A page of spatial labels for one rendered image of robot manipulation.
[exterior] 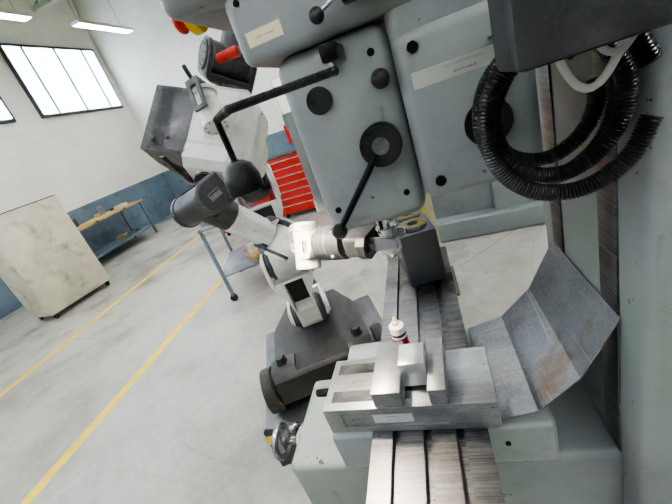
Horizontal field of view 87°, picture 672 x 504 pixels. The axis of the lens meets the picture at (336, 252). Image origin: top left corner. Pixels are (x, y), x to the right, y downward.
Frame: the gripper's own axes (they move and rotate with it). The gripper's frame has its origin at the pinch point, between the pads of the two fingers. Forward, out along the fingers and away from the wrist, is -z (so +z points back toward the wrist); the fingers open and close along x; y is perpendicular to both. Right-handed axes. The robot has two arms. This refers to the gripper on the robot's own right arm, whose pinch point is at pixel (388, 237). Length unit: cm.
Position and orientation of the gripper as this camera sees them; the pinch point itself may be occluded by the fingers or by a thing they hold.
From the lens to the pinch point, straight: 79.5
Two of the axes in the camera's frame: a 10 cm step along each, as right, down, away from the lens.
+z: -8.3, 0.5, 5.5
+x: 4.6, -4.9, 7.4
